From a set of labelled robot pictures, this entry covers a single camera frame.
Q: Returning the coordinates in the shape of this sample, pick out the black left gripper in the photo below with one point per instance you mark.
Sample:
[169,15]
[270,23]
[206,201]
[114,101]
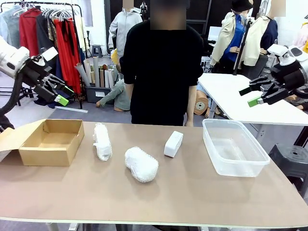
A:
[32,72]

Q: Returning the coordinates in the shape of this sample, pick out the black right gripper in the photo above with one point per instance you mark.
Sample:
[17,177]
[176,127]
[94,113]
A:
[292,77]

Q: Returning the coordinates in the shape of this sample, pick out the long bubble-wrapped clock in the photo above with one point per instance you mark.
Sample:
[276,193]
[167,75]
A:
[102,144]

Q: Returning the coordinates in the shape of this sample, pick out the small white box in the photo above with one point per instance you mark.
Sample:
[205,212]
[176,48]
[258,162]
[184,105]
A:
[173,144]

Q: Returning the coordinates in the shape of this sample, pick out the rounded bubble-wrapped clock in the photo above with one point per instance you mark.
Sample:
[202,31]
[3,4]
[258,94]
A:
[142,166]

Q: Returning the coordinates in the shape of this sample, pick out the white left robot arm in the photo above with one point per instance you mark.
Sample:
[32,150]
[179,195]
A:
[9,57]

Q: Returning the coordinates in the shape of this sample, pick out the person's right forearm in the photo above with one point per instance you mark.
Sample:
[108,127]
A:
[129,96]

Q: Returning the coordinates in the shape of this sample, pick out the person's left hand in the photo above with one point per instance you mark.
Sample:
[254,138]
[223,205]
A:
[189,123]

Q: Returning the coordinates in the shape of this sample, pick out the white floor bar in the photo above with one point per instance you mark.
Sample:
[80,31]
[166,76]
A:
[72,109]

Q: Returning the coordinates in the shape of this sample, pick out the white table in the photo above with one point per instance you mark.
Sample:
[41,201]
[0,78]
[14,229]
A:
[240,101]

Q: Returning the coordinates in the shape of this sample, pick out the slanted grey paper roll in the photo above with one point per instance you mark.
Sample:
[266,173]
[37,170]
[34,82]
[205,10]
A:
[81,74]

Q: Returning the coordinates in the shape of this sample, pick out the lying bare mannequin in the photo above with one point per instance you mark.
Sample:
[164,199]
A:
[298,102]

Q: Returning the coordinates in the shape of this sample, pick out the red hanging dress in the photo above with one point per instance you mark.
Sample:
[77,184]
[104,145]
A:
[69,55]

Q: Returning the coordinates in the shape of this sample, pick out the beige paper roll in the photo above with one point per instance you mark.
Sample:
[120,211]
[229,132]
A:
[87,71]

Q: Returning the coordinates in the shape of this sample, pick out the grey storage bin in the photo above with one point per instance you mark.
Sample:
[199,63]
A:
[92,95]

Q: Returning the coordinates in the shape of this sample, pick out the tall grey paper roll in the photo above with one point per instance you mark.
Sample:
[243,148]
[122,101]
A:
[96,72]

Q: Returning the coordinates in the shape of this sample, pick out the black tripod pole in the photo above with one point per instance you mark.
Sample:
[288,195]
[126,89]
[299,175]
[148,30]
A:
[241,48]

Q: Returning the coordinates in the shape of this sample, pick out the brown paper roll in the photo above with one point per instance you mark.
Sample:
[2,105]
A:
[101,78]

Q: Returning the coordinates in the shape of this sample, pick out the mannequin in cream jacket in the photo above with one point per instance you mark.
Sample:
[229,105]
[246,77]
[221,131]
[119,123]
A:
[257,41]

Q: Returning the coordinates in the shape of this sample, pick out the black hanging garment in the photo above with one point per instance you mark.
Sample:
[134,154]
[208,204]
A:
[44,38]

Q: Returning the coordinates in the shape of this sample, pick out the white paper roll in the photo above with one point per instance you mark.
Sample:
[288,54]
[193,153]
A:
[106,78]
[111,78]

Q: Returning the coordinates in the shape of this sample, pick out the small grey stool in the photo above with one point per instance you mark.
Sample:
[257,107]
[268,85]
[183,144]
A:
[97,50]

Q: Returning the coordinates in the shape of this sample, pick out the black fabric item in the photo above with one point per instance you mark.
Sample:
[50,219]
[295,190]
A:
[6,124]

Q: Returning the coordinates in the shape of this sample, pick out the cream hanging garment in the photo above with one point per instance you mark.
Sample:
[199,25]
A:
[83,33]

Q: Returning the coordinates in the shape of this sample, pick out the red coat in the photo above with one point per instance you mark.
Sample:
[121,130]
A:
[29,31]

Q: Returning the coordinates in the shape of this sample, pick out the mannequin in beige coat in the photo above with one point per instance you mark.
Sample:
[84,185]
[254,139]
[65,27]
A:
[226,41]

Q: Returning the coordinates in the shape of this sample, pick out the open cardboard box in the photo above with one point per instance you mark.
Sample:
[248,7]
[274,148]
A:
[45,154]

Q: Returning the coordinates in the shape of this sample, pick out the seated mannequin green jacket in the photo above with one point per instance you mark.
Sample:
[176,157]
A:
[119,96]

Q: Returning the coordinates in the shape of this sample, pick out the brown paper spool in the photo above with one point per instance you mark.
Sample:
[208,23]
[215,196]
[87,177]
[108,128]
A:
[201,104]

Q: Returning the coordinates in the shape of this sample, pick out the yellow paper bag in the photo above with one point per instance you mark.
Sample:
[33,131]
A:
[115,56]

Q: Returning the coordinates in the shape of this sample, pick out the black plastic stool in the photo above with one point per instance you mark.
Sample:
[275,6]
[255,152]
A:
[291,161]

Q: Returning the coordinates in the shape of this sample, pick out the grey hanging coat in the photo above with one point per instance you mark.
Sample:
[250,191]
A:
[10,26]

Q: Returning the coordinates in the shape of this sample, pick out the white monitor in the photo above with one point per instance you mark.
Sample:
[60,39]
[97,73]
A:
[214,33]

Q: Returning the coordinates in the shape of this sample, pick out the clear plastic bin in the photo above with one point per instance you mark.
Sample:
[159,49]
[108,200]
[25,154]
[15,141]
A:
[240,168]

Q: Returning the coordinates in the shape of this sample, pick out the black hat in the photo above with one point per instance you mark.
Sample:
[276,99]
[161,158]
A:
[240,5]

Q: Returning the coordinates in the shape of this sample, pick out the mannequin in grey hoodie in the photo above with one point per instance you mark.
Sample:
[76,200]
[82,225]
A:
[122,24]

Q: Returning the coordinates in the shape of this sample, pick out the person in black sweater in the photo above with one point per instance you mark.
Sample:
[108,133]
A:
[161,72]

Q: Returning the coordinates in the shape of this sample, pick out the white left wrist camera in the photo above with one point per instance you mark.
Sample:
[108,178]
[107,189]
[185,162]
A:
[49,54]

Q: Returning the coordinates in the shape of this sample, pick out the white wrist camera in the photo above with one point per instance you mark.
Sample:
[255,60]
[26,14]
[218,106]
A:
[49,54]
[276,50]

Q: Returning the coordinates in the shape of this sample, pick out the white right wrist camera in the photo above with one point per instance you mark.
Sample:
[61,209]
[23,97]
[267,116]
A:
[276,50]

